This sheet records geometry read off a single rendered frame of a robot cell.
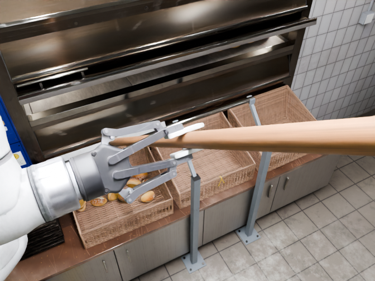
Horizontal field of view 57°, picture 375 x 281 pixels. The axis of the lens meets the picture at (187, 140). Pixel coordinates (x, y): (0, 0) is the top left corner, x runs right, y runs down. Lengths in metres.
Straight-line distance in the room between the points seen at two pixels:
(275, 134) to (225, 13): 1.80
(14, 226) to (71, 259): 1.59
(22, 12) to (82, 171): 1.25
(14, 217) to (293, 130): 0.39
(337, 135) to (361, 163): 3.31
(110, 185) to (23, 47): 1.32
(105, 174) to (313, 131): 0.36
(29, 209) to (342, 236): 2.68
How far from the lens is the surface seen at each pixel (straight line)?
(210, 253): 2.71
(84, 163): 0.55
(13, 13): 1.73
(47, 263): 2.16
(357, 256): 2.97
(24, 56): 1.83
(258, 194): 2.37
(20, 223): 0.55
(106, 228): 2.03
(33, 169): 0.56
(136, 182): 2.26
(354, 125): 0.29
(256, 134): 0.39
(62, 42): 1.84
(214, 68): 2.28
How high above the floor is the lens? 2.39
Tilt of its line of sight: 44 degrees down
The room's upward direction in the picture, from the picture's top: straight up
